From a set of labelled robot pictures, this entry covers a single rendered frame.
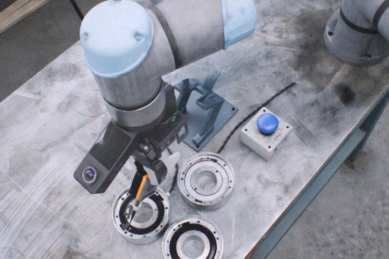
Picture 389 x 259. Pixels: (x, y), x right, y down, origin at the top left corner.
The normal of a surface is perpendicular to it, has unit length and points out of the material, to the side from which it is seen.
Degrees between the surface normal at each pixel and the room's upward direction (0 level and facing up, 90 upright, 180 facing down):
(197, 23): 36
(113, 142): 29
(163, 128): 0
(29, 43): 0
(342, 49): 73
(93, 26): 0
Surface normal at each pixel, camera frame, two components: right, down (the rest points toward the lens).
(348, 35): -0.71, 0.42
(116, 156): -0.33, -0.11
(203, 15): 0.15, -0.13
